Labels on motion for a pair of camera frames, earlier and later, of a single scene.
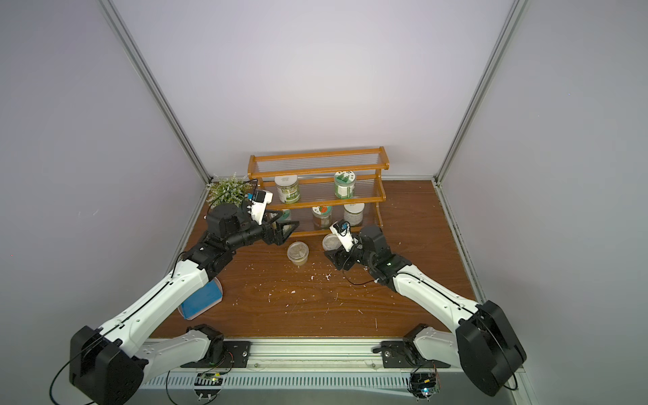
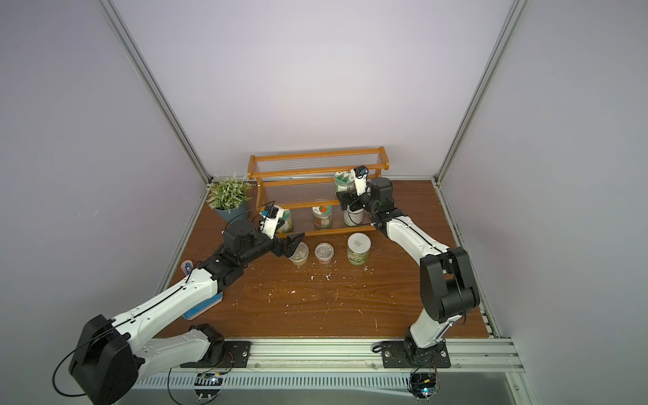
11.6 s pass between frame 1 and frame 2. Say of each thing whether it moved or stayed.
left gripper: moved
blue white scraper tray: stayed
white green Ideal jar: moved
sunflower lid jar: stayed
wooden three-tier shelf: stayed
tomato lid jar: stayed
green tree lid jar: stayed
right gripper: moved
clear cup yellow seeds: stayed
